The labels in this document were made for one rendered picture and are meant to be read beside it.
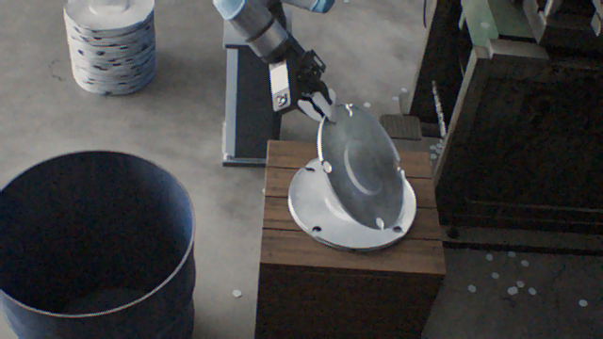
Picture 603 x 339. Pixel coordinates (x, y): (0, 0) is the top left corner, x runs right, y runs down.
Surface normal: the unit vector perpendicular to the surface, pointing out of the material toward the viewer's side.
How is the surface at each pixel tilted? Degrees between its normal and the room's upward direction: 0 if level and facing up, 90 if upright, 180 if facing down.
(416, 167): 0
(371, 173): 43
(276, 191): 0
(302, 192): 0
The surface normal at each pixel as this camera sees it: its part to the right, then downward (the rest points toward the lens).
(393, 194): 0.72, -0.33
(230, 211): 0.09, -0.70
